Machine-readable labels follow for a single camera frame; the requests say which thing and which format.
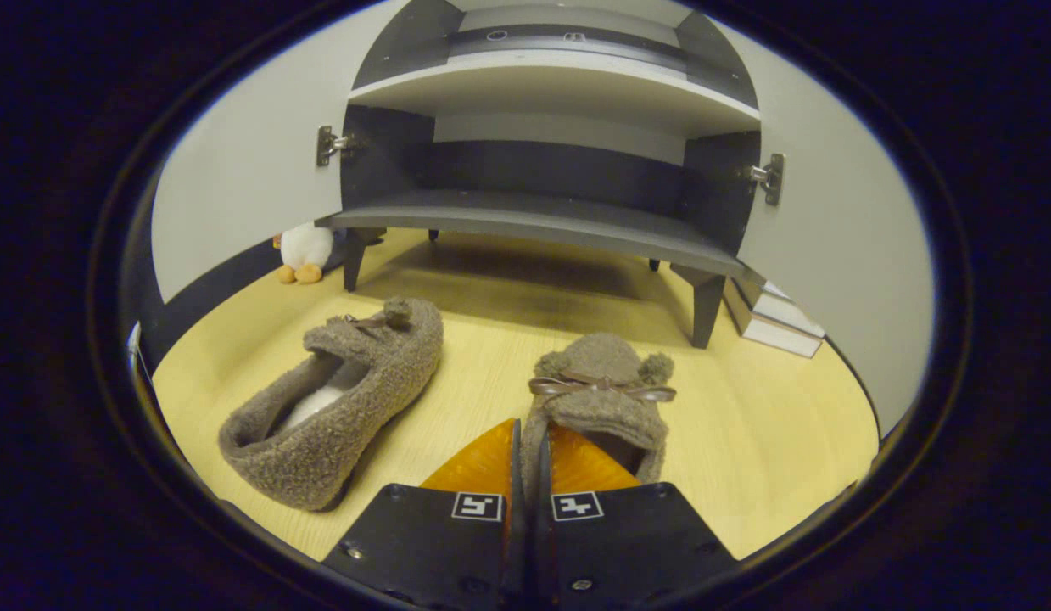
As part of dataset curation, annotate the white grey shoe cabinet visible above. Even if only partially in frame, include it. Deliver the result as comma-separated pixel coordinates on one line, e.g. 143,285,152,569
317,0,763,350

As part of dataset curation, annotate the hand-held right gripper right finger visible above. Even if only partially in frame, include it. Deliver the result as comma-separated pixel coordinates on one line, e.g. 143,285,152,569
529,422,740,611

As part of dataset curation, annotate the metal door hinge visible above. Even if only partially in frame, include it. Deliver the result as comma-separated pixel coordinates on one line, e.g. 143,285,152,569
317,126,356,166
750,153,785,206

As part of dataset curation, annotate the stack of white books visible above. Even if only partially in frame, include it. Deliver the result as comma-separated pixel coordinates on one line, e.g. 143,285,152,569
723,276,827,359

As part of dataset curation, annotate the brown fuzzy shoe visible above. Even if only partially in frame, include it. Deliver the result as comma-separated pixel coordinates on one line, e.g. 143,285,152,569
218,297,445,512
522,333,677,493

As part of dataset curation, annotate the white plush toy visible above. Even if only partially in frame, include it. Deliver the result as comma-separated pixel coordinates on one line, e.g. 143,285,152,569
275,222,335,285

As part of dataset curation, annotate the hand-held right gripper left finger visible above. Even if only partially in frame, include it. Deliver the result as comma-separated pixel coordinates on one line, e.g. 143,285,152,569
321,418,524,611

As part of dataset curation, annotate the white cabinet door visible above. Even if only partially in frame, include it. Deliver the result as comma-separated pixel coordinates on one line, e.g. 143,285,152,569
712,17,935,438
150,0,407,304

